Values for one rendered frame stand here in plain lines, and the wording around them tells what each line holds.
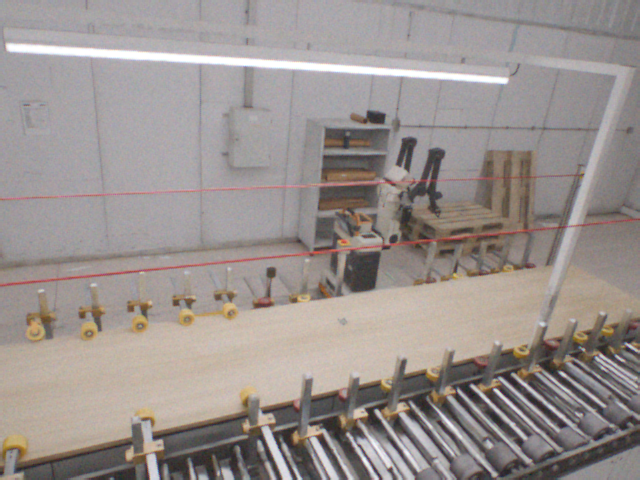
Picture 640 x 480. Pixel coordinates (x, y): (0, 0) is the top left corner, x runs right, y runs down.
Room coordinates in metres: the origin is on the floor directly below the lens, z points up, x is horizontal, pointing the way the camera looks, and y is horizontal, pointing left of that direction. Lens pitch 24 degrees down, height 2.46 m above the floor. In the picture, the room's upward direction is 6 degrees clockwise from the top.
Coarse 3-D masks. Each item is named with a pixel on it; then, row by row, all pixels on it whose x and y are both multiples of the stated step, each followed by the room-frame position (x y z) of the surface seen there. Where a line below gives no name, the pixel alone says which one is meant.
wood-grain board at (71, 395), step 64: (256, 320) 2.36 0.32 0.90; (320, 320) 2.43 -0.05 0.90; (384, 320) 2.50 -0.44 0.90; (448, 320) 2.58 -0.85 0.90; (512, 320) 2.66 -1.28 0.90; (0, 384) 1.63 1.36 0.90; (64, 384) 1.67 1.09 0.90; (128, 384) 1.72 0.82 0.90; (192, 384) 1.76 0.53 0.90; (256, 384) 1.81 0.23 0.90; (320, 384) 1.86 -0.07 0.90; (0, 448) 1.29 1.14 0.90; (64, 448) 1.32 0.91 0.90
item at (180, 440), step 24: (504, 360) 2.41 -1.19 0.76; (408, 384) 2.10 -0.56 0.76; (288, 408) 1.79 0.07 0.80; (312, 408) 1.84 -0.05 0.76; (336, 408) 1.91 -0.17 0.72; (192, 432) 1.58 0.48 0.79; (216, 432) 1.63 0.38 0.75; (240, 432) 1.68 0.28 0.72; (72, 456) 1.37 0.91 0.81; (96, 456) 1.40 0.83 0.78; (120, 456) 1.44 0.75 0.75
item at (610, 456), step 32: (576, 352) 2.46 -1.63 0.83; (448, 384) 2.03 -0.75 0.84; (512, 384) 2.24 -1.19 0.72; (320, 416) 1.71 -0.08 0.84; (448, 416) 1.93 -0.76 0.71; (192, 448) 1.45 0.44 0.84; (224, 448) 1.49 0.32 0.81; (288, 448) 1.62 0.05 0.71; (416, 448) 1.80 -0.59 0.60; (480, 448) 1.75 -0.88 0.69; (576, 448) 1.66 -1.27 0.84; (608, 448) 1.77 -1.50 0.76
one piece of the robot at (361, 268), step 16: (336, 224) 4.33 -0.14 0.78; (336, 240) 4.30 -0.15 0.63; (352, 240) 4.02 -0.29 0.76; (368, 240) 3.95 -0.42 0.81; (336, 256) 4.26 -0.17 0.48; (352, 256) 3.98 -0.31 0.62; (368, 256) 3.94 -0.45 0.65; (336, 272) 4.23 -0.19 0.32; (352, 272) 3.95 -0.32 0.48; (368, 272) 3.96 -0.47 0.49; (352, 288) 3.92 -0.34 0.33; (368, 288) 3.97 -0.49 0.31
